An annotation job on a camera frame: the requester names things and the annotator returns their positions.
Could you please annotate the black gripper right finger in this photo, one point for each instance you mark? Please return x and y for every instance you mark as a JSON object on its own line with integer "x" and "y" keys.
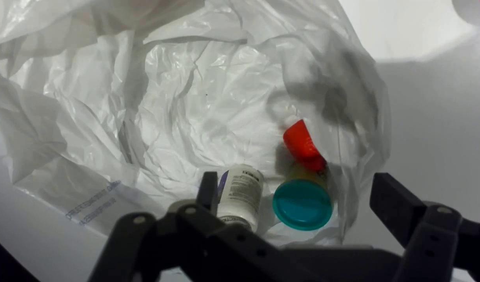
{"x": 444, "y": 245}

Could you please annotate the small white pill bottle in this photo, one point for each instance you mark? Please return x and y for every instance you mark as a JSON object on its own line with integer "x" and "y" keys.
{"x": 241, "y": 193}

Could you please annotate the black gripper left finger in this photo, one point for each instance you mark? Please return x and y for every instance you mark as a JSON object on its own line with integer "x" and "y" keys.
{"x": 197, "y": 245}

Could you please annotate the red lid container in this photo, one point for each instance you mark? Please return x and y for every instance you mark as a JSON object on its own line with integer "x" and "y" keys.
{"x": 301, "y": 143}

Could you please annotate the teal lid container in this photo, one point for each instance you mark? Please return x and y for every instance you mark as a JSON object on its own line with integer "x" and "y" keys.
{"x": 302, "y": 206}

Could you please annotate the white plastic bag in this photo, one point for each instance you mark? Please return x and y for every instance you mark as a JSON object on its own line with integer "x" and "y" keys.
{"x": 146, "y": 94}

